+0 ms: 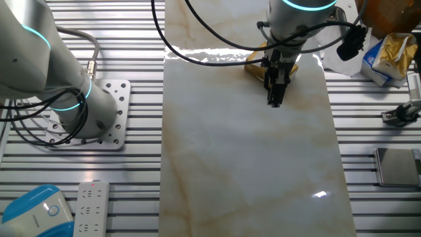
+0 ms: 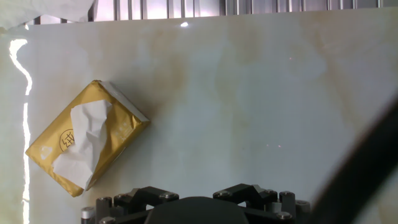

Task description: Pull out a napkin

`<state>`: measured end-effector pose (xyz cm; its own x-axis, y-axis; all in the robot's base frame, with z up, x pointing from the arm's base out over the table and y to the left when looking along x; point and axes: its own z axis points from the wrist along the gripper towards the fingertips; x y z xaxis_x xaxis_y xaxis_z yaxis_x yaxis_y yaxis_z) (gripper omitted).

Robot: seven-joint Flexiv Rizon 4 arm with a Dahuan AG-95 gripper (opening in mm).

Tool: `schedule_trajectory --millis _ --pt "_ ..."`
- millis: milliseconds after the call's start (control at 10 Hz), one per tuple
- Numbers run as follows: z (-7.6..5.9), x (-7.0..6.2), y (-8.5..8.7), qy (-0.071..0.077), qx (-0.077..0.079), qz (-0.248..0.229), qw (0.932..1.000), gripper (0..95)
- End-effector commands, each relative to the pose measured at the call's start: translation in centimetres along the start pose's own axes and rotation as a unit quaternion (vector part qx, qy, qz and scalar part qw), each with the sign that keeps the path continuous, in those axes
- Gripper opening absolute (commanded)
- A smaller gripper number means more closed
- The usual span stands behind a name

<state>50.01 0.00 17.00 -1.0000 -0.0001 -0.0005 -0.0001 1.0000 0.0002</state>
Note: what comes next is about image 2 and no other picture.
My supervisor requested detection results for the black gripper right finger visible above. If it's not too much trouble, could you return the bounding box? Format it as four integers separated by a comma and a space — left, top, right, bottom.
213, 183, 312, 224

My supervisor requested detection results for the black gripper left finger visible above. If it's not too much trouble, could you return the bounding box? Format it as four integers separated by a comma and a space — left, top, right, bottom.
81, 185, 180, 224

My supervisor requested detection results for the white paper napkin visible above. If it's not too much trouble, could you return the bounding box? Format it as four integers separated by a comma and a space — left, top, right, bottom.
52, 99, 113, 190

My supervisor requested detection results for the gold tissue pack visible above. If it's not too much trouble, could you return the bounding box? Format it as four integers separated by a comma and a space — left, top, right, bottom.
25, 80, 151, 198

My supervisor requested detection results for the marble pattern board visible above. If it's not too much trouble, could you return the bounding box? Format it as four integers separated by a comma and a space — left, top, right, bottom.
0, 6, 398, 224

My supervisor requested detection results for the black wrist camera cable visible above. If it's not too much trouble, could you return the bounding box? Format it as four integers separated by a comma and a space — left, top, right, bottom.
310, 98, 398, 224

